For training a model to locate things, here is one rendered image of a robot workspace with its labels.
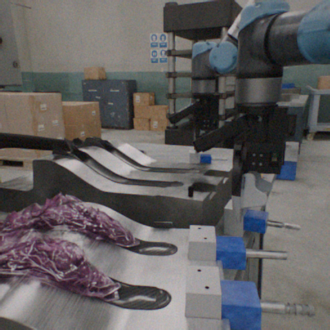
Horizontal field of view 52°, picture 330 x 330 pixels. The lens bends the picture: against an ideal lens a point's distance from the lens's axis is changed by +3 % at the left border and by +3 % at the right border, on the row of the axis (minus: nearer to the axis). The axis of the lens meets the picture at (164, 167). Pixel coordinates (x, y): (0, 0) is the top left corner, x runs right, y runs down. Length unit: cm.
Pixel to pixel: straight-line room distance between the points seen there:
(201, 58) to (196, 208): 61
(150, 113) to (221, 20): 339
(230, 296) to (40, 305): 19
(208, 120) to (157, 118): 632
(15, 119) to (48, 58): 504
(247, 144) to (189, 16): 422
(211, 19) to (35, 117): 252
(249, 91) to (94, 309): 40
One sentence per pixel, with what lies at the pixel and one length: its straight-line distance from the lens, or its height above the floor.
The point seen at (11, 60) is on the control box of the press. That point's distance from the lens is 141.
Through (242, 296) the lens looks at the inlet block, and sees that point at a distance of 38.
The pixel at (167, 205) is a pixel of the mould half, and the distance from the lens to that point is 60.
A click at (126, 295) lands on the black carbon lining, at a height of 85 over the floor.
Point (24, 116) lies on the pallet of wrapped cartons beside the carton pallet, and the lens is 451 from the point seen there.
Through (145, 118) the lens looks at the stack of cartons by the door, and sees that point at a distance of 751.
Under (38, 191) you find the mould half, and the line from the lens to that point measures 76.
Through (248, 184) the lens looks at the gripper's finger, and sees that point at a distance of 60.
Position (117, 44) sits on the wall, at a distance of 830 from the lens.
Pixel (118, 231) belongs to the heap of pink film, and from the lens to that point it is 48.
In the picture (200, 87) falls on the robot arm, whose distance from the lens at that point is 107.
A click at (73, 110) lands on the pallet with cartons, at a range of 523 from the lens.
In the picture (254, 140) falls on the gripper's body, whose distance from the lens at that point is 61.
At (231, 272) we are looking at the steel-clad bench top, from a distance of 55.
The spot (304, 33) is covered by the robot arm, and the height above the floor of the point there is 114.
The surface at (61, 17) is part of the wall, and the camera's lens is 924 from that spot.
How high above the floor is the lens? 109
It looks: 15 degrees down
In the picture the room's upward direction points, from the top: 1 degrees counter-clockwise
